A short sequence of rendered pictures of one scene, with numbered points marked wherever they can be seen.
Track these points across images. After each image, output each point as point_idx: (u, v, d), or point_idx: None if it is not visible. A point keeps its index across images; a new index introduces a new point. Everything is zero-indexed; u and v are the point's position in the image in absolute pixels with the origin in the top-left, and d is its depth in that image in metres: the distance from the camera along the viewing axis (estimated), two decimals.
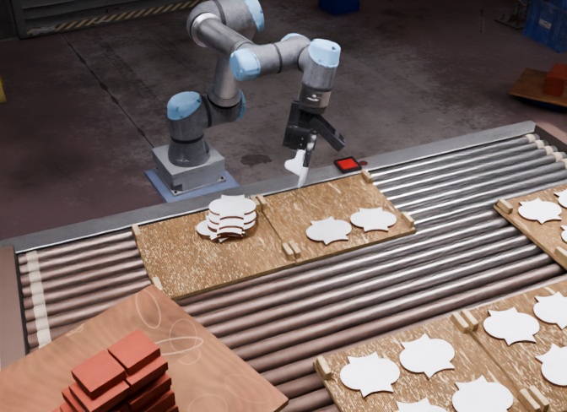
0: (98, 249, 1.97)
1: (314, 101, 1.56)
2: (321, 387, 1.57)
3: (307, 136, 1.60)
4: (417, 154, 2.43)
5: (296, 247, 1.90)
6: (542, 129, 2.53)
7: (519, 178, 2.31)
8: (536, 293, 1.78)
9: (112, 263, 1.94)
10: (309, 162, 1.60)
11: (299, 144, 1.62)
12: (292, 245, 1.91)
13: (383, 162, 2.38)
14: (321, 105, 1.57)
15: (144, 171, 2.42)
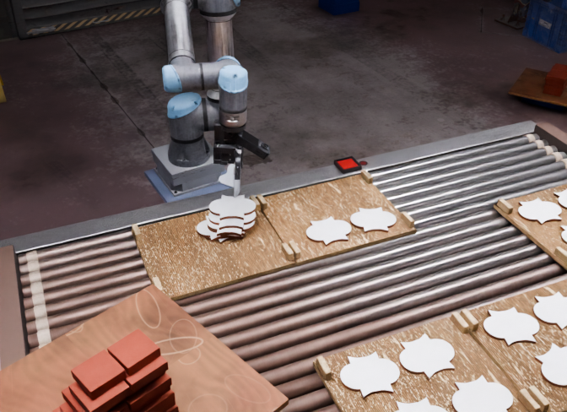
0: (98, 249, 1.97)
1: (233, 122, 1.73)
2: (321, 387, 1.57)
3: (234, 152, 1.79)
4: (417, 154, 2.43)
5: (296, 247, 1.90)
6: (542, 129, 2.53)
7: (519, 178, 2.31)
8: (536, 293, 1.78)
9: (112, 263, 1.94)
10: (240, 175, 1.79)
11: (228, 159, 1.81)
12: (292, 245, 1.91)
13: (383, 162, 2.38)
14: (240, 124, 1.75)
15: (144, 171, 2.42)
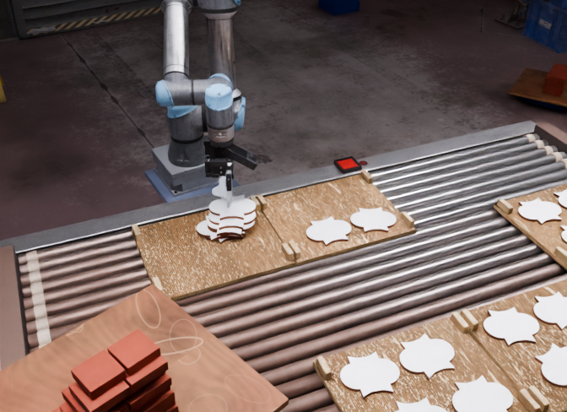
0: (98, 249, 1.97)
1: (221, 138, 1.83)
2: (321, 387, 1.57)
3: (224, 165, 1.88)
4: (417, 154, 2.43)
5: (296, 247, 1.90)
6: (542, 129, 2.53)
7: (519, 178, 2.31)
8: (536, 293, 1.78)
9: (112, 263, 1.94)
10: (231, 187, 1.89)
11: (219, 172, 1.91)
12: (292, 245, 1.91)
13: (383, 162, 2.38)
14: (229, 139, 1.84)
15: (144, 171, 2.42)
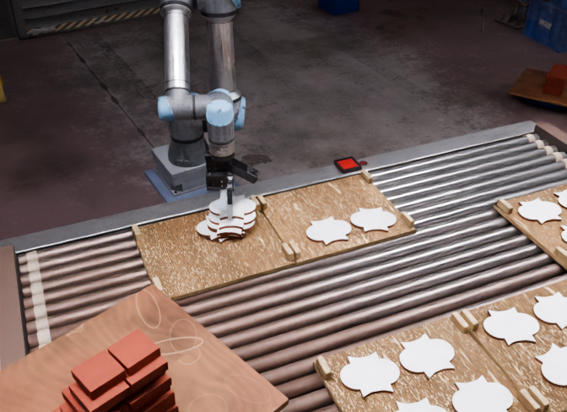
0: (98, 249, 1.97)
1: (222, 153, 1.86)
2: (321, 387, 1.57)
3: (224, 179, 1.92)
4: (417, 154, 2.43)
5: (296, 247, 1.90)
6: (542, 129, 2.53)
7: (519, 178, 2.31)
8: (536, 293, 1.78)
9: (112, 263, 1.94)
10: (232, 200, 1.92)
11: (220, 186, 1.94)
12: (292, 245, 1.91)
13: (383, 162, 2.38)
14: (229, 154, 1.87)
15: (144, 171, 2.42)
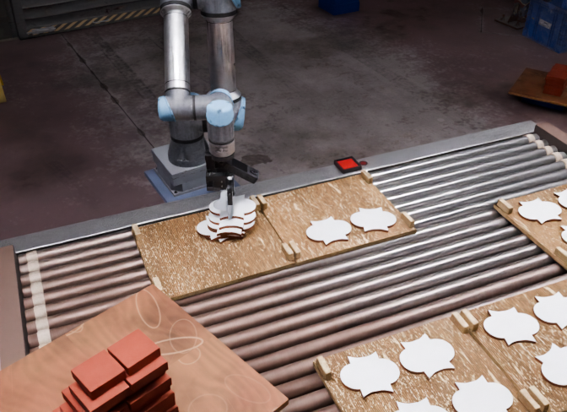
0: (98, 249, 1.97)
1: (222, 153, 1.86)
2: (321, 387, 1.57)
3: (224, 179, 1.92)
4: (417, 154, 2.43)
5: (296, 247, 1.90)
6: (542, 129, 2.53)
7: (519, 178, 2.31)
8: (536, 293, 1.78)
9: (112, 263, 1.94)
10: (232, 201, 1.93)
11: (220, 187, 1.94)
12: (292, 245, 1.91)
13: (383, 162, 2.38)
14: (229, 154, 1.87)
15: (144, 171, 2.42)
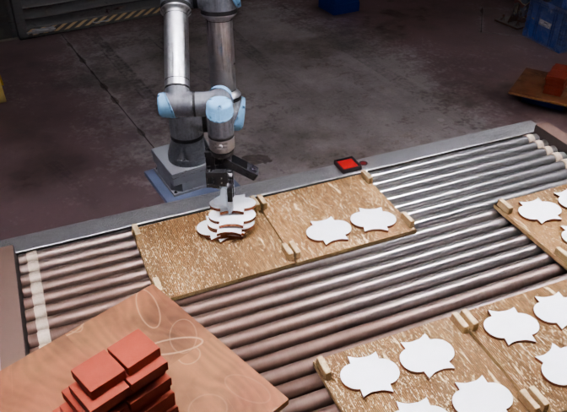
0: (98, 249, 1.97)
1: (222, 149, 1.85)
2: (321, 387, 1.57)
3: (224, 176, 1.91)
4: (417, 154, 2.43)
5: (296, 247, 1.90)
6: (542, 129, 2.53)
7: (519, 178, 2.31)
8: (536, 293, 1.78)
9: (112, 263, 1.94)
10: (232, 198, 1.93)
11: (220, 183, 1.93)
12: (292, 245, 1.91)
13: (383, 162, 2.38)
14: (229, 150, 1.87)
15: (144, 171, 2.42)
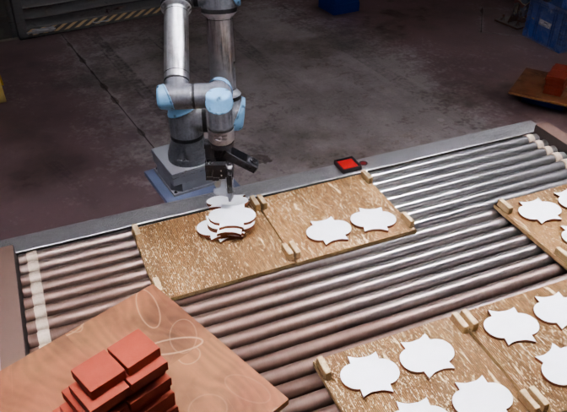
0: (98, 249, 1.97)
1: (221, 142, 1.84)
2: (321, 387, 1.57)
3: (224, 168, 1.89)
4: (417, 154, 2.43)
5: (296, 247, 1.90)
6: (542, 129, 2.53)
7: (519, 178, 2.31)
8: (536, 293, 1.78)
9: (112, 263, 1.94)
10: (232, 190, 1.94)
11: (219, 176, 1.91)
12: (292, 245, 1.91)
13: (383, 162, 2.38)
14: (229, 143, 1.85)
15: (144, 171, 2.42)
